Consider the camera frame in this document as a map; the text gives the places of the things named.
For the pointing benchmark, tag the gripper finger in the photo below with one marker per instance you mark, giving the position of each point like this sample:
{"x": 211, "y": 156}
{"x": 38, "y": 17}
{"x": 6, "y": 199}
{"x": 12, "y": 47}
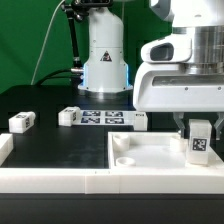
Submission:
{"x": 178, "y": 118}
{"x": 219, "y": 124}

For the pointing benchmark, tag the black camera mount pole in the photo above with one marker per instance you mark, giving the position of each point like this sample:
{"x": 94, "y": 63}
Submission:
{"x": 77, "y": 11}

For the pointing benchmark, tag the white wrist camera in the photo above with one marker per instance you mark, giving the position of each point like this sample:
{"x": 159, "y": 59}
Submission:
{"x": 174, "y": 48}

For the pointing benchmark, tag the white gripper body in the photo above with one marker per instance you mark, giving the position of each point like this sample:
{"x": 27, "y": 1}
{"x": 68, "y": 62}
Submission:
{"x": 165, "y": 88}

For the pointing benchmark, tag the white square tabletop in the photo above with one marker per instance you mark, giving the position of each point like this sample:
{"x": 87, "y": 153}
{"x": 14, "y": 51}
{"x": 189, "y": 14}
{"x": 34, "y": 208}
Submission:
{"x": 154, "y": 152}

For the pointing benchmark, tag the white U-shaped obstacle fence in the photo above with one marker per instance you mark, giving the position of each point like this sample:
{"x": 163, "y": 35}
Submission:
{"x": 103, "y": 181}

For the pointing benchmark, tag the sheet of fiducial markers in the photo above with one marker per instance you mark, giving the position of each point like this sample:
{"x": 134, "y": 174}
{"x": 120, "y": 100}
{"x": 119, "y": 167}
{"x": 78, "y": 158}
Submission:
{"x": 98, "y": 117}

